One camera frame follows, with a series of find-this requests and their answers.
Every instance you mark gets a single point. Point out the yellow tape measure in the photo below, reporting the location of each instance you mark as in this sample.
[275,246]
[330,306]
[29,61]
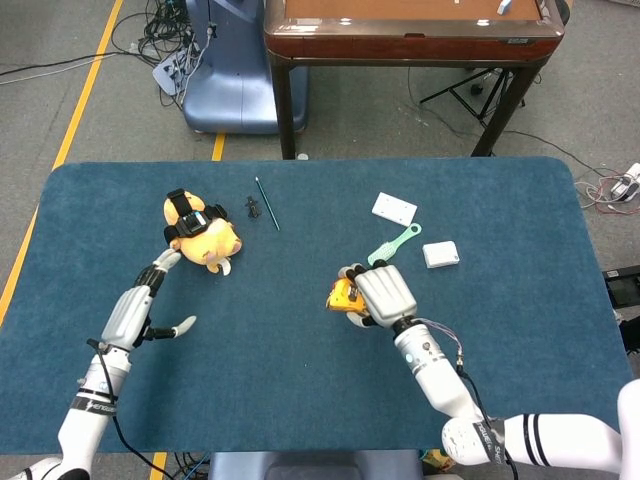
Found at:
[345,297]

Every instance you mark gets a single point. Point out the grey blue robot torso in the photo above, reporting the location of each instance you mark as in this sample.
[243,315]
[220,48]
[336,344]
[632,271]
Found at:
[310,467]

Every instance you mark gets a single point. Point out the black tripod stand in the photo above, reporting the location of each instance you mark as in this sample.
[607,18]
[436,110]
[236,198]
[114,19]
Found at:
[487,90]

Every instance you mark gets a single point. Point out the yellow plush toy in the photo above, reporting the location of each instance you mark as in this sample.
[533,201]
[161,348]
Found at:
[205,247]

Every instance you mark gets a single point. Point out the black flat box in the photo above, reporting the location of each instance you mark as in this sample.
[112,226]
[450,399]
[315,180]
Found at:
[625,287]

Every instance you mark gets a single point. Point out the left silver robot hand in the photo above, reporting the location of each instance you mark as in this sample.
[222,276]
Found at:
[125,320]

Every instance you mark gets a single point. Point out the small yellow toy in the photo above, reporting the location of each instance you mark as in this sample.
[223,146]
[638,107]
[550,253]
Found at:
[435,460]

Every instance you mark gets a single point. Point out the brown wooden table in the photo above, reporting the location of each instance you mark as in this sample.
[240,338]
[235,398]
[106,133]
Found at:
[400,47]

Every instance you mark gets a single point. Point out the green pencil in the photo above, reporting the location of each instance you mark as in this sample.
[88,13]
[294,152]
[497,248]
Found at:
[268,204]

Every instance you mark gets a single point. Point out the white power strip with plugs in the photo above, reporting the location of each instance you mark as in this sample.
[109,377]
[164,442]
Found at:
[170,75]

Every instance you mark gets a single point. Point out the mint green brush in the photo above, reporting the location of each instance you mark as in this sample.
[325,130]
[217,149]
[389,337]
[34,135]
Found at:
[392,247]

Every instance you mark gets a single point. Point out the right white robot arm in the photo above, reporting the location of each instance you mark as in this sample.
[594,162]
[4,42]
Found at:
[440,375]

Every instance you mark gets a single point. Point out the small black clip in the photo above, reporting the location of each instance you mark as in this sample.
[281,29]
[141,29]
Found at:
[253,207]

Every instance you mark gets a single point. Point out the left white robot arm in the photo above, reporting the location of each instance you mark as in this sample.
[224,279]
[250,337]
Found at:
[90,420]

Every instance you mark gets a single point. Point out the blue felt table mat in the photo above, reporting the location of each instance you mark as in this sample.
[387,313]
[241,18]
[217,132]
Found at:
[280,380]

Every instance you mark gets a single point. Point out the blue grey machine base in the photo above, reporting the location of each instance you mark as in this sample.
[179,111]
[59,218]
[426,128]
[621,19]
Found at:
[235,90]

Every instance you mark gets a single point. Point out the small white box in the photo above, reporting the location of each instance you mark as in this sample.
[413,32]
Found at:
[441,255]

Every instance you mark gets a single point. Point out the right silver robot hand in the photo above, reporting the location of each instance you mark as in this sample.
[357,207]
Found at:
[387,295]

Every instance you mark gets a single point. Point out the light blue small item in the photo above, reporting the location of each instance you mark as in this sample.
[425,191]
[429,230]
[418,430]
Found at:
[504,6]

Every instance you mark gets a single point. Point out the white rectangular switch plate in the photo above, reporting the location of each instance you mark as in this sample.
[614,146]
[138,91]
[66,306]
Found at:
[394,208]

